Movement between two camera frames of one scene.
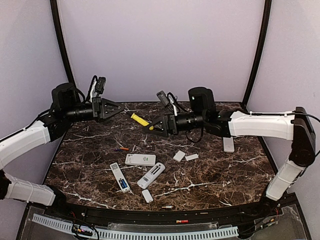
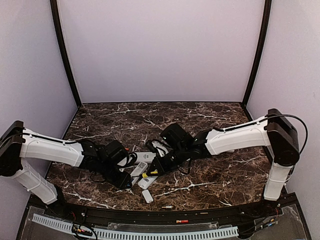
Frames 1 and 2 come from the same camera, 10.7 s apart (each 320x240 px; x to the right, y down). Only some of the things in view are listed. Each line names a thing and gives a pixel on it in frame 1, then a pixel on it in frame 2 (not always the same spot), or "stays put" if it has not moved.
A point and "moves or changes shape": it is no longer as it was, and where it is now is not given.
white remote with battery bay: [151, 175] stays put
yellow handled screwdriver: [141, 121] → [145, 176]
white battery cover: [147, 196] stays put
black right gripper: [170, 126] → [157, 163]
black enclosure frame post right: [267, 11] stays put
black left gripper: [96, 109] → [120, 184]
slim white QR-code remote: [120, 177] moves or changes shape
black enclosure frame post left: [54, 6] stays put
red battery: [182, 221] stays put
